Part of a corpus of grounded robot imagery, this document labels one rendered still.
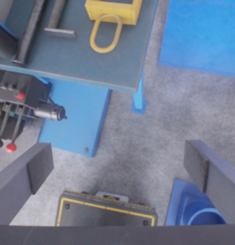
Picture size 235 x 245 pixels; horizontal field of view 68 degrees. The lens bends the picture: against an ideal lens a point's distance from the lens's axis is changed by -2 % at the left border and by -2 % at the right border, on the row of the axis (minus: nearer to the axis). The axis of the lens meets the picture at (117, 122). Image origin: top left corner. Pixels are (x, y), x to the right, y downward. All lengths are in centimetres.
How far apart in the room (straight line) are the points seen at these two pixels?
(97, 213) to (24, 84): 97
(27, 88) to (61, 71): 16
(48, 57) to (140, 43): 30
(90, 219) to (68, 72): 104
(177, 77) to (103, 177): 112
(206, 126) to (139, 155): 61
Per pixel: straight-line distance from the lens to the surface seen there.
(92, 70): 58
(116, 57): 58
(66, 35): 65
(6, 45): 70
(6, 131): 137
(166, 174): 159
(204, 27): 130
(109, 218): 134
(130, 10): 59
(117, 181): 160
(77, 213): 140
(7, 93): 76
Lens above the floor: 156
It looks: 78 degrees down
